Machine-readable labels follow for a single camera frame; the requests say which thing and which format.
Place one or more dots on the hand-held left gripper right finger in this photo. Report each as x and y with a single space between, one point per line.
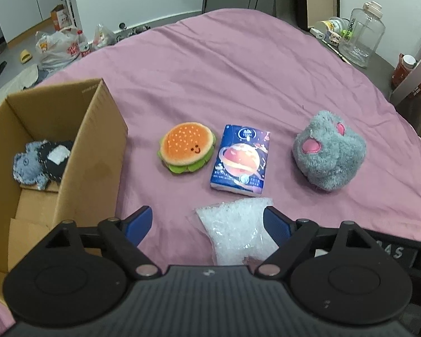
276 225

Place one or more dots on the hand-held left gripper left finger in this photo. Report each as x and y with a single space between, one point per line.
139 224

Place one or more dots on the clear bag of white pellets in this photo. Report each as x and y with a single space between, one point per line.
231 228

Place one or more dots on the blue tissue packet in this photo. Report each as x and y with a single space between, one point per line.
240 161

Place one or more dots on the brown cardboard box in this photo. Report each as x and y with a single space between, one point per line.
101 154

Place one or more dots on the grey fluffy plush toy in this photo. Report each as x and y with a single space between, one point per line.
331 161

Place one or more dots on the burger plush toy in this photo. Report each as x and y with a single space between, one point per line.
186 144

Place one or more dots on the blue-grey plush toy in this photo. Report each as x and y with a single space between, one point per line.
26 168

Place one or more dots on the pink bed sheet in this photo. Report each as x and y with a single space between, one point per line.
231 77

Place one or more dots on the red bottle with white cap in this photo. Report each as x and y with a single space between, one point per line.
401 72

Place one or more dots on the white floor cloth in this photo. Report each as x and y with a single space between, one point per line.
24 77

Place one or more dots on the red-capped water bottle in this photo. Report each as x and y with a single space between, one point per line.
84 45

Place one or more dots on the clear crumpled plastic bag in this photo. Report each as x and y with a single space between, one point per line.
103 37

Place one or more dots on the white plastic shopping bag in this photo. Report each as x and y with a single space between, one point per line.
56 51

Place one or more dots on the yellow slipper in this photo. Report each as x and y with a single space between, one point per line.
25 56

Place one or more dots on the clear plastic water jug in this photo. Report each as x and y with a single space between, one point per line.
363 35

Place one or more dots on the small orange cardboard box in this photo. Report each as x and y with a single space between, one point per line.
60 17

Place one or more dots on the white cabinet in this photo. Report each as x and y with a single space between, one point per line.
21 3

